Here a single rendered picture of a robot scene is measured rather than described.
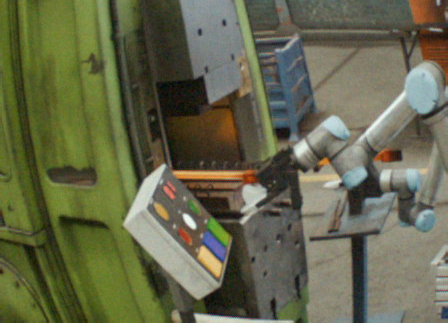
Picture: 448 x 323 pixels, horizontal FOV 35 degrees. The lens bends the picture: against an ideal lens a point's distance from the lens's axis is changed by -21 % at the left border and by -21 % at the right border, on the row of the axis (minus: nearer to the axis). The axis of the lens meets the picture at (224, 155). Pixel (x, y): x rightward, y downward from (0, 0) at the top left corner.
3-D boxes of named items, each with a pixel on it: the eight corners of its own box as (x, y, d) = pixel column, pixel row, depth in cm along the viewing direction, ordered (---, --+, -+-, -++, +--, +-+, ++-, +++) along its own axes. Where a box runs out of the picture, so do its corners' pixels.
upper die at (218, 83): (242, 86, 275) (236, 59, 272) (209, 104, 259) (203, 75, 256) (138, 93, 297) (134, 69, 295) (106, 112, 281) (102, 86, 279)
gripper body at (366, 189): (349, 201, 255) (379, 200, 249) (347, 175, 253) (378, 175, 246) (357, 191, 261) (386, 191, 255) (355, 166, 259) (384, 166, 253)
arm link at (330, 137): (351, 140, 216) (332, 113, 217) (321, 165, 219) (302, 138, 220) (353, 137, 224) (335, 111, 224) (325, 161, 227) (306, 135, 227)
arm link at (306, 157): (321, 155, 228) (321, 165, 220) (308, 166, 229) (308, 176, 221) (304, 134, 226) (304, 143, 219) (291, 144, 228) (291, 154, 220)
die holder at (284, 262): (309, 282, 306) (297, 175, 294) (262, 327, 276) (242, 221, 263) (187, 276, 336) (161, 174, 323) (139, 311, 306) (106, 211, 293)
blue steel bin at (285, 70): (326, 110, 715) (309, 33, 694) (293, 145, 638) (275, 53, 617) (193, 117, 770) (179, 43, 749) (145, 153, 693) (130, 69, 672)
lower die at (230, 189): (262, 192, 285) (257, 167, 283) (231, 216, 269) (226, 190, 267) (157, 189, 308) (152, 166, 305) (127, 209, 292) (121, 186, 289)
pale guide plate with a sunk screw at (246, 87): (253, 90, 305) (243, 46, 300) (240, 97, 297) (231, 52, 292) (247, 90, 306) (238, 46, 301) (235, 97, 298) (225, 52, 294)
